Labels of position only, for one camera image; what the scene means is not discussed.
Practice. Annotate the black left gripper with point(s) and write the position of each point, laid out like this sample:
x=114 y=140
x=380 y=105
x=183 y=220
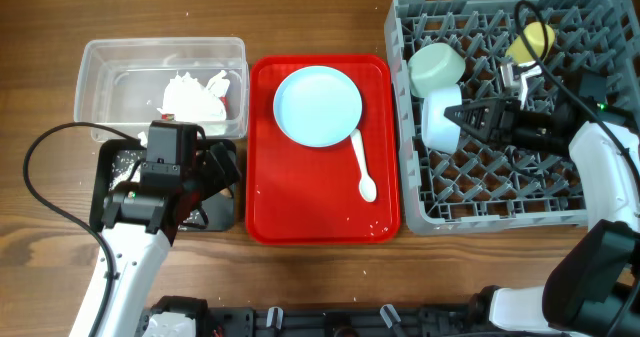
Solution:
x=214 y=180

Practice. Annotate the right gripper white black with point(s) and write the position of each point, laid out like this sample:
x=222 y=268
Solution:
x=493 y=110

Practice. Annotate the small light blue bowl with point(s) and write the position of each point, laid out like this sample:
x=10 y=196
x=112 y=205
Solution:
x=438 y=132

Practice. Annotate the mint green bowl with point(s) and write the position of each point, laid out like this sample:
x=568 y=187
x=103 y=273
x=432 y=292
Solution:
x=434 y=67

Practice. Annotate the yellow plastic cup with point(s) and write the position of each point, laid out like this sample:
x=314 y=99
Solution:
x=541 y=38

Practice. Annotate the white paper napkin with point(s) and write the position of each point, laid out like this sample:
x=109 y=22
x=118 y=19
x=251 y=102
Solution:
x=217 y=86

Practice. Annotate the white plastic spoon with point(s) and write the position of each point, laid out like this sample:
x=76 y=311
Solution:
x=367 y=186

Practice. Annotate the light blue plate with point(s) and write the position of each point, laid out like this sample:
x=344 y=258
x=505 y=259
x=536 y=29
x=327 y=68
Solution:
x=317 y=106

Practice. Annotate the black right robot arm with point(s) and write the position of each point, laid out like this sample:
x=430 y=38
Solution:
x=582 y=295

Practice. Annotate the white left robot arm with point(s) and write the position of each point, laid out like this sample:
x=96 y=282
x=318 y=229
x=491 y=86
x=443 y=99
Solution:
x=121 y=281

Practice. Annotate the grey dishwasher rack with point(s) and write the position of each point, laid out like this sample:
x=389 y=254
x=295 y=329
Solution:
x=479 y=188

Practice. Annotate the white rice pile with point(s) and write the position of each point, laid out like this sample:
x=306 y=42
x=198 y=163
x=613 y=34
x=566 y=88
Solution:
x=123 y=167

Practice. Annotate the black plastic bin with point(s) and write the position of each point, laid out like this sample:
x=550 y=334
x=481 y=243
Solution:
x=218 y=208

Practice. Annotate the clear plastic bin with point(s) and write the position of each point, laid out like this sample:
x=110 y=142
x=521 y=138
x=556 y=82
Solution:
x=121 y=81

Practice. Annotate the red plastic tray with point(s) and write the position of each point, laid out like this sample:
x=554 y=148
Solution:
x=297 y=195

